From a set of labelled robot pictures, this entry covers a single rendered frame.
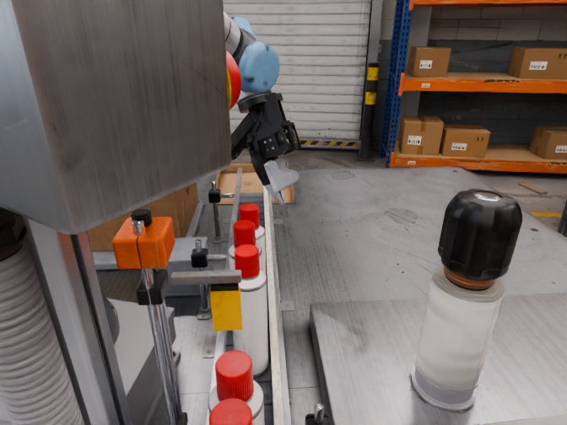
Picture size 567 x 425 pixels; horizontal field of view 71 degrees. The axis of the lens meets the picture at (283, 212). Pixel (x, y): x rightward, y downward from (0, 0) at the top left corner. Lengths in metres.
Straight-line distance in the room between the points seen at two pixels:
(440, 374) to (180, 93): 0.51
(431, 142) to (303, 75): 1.56
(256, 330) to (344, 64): 4.16
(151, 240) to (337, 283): 0.62
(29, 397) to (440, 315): 0.44
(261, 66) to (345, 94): 4.02
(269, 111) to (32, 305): 0.62
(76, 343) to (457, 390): 0.46
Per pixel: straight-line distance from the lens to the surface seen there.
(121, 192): 0.17
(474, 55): 4.93
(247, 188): 1.40
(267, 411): 0.60
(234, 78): 0.23
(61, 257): 0.34
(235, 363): 0.38
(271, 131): 0.76
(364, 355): 0.68
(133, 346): 0.64
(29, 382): 0.25
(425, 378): 0.62
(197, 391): 0.70
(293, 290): 0.88
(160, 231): 0.36
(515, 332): 0.81
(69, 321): 0.37
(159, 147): 0.17
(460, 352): 0.57
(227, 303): 0.41
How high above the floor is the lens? 1.35
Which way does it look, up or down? 25 degrees down
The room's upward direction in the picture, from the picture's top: straight up
